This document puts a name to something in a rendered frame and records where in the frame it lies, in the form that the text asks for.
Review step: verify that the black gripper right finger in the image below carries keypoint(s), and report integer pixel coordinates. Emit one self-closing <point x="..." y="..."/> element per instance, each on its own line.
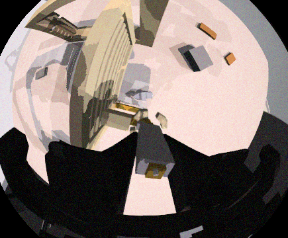
<point x="193" y="171"/>

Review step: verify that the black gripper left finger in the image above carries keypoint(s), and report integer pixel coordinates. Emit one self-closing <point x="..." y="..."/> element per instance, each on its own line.
<point x="111" y="167"/>

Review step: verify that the orange-brown flat block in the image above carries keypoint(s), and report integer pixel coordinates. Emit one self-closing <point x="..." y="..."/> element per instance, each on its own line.
<point x="230" y="59"/>
<point x="207" y="31"/>

